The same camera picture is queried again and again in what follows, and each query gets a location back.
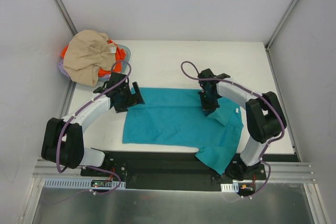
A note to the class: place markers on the blue-grey plastic basket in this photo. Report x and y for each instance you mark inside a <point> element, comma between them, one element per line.
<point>128,56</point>

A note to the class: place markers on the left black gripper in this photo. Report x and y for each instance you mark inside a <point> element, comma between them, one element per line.
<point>129,99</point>

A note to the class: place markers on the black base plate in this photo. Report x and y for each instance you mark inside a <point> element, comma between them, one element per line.
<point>163,171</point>

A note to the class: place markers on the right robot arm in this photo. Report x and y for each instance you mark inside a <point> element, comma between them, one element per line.
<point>266,122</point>

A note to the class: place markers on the left slotted cable duct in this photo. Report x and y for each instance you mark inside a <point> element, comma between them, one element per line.
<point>83,184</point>

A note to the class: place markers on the left corner aluminium post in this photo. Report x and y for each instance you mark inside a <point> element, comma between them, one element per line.
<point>65,15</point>

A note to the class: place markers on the corner aluminium post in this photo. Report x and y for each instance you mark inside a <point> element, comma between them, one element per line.
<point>65,15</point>
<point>283,20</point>

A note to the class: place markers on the lavender t-shirt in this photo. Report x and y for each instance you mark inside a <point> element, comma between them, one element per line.
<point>119,68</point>

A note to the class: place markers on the beige t-shirt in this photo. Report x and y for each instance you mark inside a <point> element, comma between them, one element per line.
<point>88,52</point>

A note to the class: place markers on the slotted cable duct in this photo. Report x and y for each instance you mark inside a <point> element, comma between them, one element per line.
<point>230,188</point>
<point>83,184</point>

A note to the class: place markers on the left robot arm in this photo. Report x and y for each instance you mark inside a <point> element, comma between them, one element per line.
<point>63,140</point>

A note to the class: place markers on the right slotted cable duct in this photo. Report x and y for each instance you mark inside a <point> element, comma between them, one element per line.
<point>230,188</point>

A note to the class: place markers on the teal t-shirt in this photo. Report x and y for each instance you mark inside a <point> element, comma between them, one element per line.
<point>175,117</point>

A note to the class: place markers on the right corner aluminium post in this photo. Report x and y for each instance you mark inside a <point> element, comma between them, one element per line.
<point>283,20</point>

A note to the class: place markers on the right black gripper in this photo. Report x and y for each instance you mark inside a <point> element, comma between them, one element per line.
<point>208,104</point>

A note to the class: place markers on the orange t-shirt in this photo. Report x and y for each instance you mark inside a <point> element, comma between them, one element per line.
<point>119,55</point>

